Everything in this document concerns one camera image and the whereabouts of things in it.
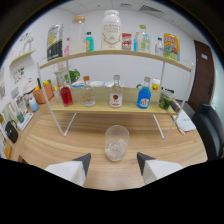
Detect clear bottle red label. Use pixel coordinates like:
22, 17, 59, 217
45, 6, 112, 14
109, 74, 124, 109

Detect clear glass cup with ice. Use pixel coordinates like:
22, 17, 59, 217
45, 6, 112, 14
104, 124, 130, 163

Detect white pouch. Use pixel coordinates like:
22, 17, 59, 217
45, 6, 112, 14
173, 111, 197, 133

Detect black chair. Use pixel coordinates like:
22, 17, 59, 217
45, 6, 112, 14
191, 103, 224, 161

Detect white tray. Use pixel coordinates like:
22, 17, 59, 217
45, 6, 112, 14
16, 112, 35, 131

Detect black handbag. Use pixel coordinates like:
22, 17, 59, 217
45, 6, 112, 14
4, 119, 20, 144

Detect white metal wooden shelf rack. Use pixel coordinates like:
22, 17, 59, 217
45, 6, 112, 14
35, 49, 195, 140

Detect blue liquid bottle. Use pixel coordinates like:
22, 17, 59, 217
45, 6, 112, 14
136, 76, 152, 110

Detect red liquid bottle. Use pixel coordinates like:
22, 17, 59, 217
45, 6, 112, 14
59, 84, 74, 108

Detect light blue small bottle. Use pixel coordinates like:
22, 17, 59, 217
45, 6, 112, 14
28, 97, 40, 113

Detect clear bottle orange cap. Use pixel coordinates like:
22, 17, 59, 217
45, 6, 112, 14
82, 75, 97, 108

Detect orange pot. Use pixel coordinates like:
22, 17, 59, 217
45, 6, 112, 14
32, 79, 55, 105

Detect white jar red lid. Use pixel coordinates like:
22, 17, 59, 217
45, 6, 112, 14
151, 77, 161, 91

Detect blue rimmed bowl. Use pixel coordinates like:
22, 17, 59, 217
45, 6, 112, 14
71, 80, 86, 88

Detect white kitchen appliance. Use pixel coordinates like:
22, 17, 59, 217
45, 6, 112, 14
22, 77, 40, 95

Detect green potted plant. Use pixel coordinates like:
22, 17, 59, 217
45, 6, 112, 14
64, 68, 81, 84

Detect brown door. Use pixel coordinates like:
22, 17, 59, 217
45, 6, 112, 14
187, 39, 214, 112

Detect small pink liquid bottle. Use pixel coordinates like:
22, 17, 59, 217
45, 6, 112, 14
63, 37, 71, 58

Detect yellow printed snack can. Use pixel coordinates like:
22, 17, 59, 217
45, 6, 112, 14
163, 32, 181, 62

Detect small blue bottle yellow cap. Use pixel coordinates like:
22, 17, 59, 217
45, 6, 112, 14
133, 31, 140, 52

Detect clear bottle green cap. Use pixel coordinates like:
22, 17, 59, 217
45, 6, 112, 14
137, 24, 152, 54

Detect small teal liquid bottle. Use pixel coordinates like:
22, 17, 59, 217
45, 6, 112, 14
85, 31, 95, 53

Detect pale figurine ornament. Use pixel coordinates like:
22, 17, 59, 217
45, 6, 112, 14
20, 32, 35, 53

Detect large white bottle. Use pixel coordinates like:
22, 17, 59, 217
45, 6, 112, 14
101, 9, 123, 51

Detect wooden wall shelf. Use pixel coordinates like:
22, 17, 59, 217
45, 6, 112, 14
9, 49, 37, 67

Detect red wall poster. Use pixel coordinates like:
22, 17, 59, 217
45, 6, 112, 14
121, 32, 133, 51

